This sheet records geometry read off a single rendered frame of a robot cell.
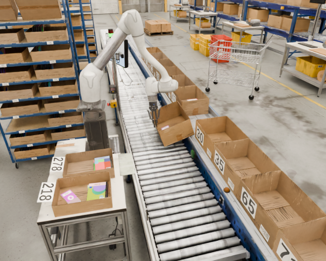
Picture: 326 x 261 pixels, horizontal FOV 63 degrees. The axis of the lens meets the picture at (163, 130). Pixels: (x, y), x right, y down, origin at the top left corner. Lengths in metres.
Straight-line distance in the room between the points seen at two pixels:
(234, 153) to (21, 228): 2.16
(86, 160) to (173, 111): 0.95
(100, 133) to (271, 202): 1.44
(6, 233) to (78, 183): 1.19
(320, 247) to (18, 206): 2.80
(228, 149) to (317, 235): 0.80
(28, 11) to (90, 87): 1.34
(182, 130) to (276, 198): 0.92
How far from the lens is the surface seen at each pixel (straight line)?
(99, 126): 2.32
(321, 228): 1.69
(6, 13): 3.33
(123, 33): 2.33
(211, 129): 2.41
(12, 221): 3.21
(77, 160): 2.39
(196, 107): 2.71
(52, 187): 2.04
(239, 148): 2.12
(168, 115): 2.64
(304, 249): 1.67
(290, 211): 1.84
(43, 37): 3.19
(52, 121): 3.52
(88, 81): 2.19
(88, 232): 2.83
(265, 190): 1.91
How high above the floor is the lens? 2.12
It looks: 30 degrees down
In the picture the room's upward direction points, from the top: 1 degrees counter-clockwise
